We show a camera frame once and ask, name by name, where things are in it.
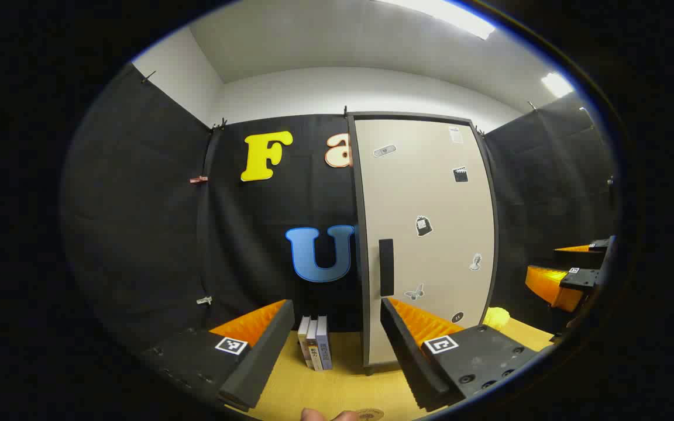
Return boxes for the cream book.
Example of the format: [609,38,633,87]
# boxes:
[297,316,312,363]

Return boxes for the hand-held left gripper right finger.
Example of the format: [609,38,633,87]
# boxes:
[380,296,541,412]

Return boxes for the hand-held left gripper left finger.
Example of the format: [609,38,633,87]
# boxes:
[141,299,295,410]

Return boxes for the yellow foam toy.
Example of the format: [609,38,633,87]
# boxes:
[482,306,511,329]

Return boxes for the long ceiling light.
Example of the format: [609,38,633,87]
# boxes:
[384,0,496,40]

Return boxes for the small ceiling light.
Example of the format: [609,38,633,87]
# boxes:
[542,71,575,98]

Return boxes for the white book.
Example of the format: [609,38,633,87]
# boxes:
[305,319,323,371]

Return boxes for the black backdrop cloth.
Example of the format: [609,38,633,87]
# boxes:
[62,61,618,357]

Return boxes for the beige cabinet door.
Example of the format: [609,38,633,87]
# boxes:
[353,119,497,366]

